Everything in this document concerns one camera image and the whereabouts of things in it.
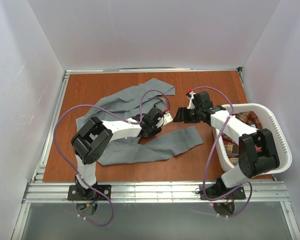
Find grey long sleeve shirt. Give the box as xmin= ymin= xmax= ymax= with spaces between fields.
xmin=75 ymin=77 xmax=205 ymax=167

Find white plastic laundry basket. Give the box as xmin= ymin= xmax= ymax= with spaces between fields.
xmin=216 ymin=103 xmax=293 ymax=175

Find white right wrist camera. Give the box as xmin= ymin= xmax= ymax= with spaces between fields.
xmin=185 ymin=90 xmax=195 ymax=110

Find aluminium frame rail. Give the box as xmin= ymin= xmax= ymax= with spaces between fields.
xmin=22 ymin=179 xmax=290 ymax=203
xmin=30 ymin=70 xmax=70 ymax=183

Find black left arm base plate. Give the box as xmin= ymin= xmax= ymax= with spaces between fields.
xmin=67 ymin=184 xmax=112 ymax=201

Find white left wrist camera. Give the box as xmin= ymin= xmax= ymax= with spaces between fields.
xmin=161 ymin=112 xmax=173 ymax=127

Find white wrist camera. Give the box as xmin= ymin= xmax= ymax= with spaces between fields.
xmin=161 ymin=112 xmax=173 ymax=127
xmin=185 ymin=90 xmax=195 ymax=110

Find red plaid shirt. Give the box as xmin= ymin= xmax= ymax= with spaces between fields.
xmin=222 ymin=111 xmax=263 ymax=166

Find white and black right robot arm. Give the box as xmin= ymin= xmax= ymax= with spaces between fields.
xmin=173 ymin=91 xmax=280 ymax=201

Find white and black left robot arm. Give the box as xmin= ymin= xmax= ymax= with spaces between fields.
xmin=71 ymin=106 xmax=173 ymax=200

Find aluminium front frame rail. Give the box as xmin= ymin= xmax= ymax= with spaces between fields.
xmin=22 ymin=179 xmax=290 ymax=203

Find aluminium left frame rail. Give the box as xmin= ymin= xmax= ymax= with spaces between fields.
xmin=30 ymin=70 xmax=70 ymax=183

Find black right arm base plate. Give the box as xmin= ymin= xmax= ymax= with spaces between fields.
xmin=198 ymin=182 xmax=247 ymax=201

